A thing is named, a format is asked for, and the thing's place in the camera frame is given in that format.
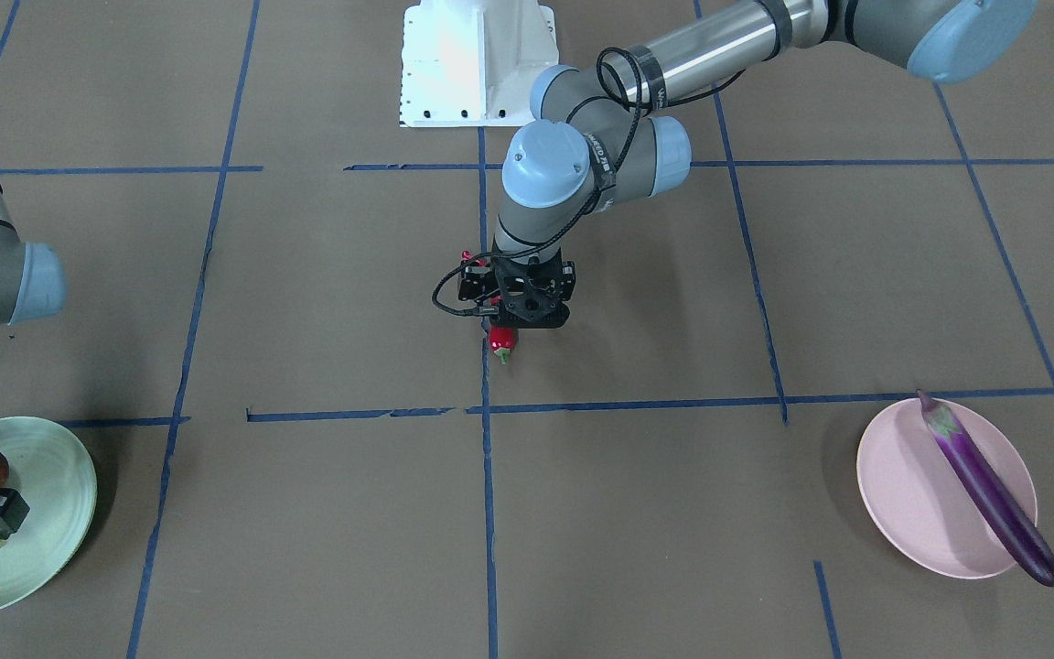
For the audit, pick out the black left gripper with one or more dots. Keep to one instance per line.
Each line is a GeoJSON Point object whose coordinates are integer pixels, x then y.
{"type": "Point", "coordinates": [469, 283]}

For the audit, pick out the red chili pepper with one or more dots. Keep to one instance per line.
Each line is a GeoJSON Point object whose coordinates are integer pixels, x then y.
{"type": "Point", "coordinates": [502, 342]}

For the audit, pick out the purple eggplant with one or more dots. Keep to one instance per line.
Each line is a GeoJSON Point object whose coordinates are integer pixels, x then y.
{"type": "Point", "coordinates": [1010, 523]}

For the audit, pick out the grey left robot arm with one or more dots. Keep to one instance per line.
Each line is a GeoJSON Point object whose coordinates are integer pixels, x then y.
{"type": "Point", "coordinates": [602, 136]}

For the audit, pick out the pink plate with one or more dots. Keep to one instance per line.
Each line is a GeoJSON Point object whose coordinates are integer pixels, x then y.
{"type": "Point", "coordinates": [917, 502]}

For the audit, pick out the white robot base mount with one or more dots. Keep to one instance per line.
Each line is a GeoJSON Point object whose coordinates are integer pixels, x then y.
{"type": "Point", "coordinates": [473, 63]}

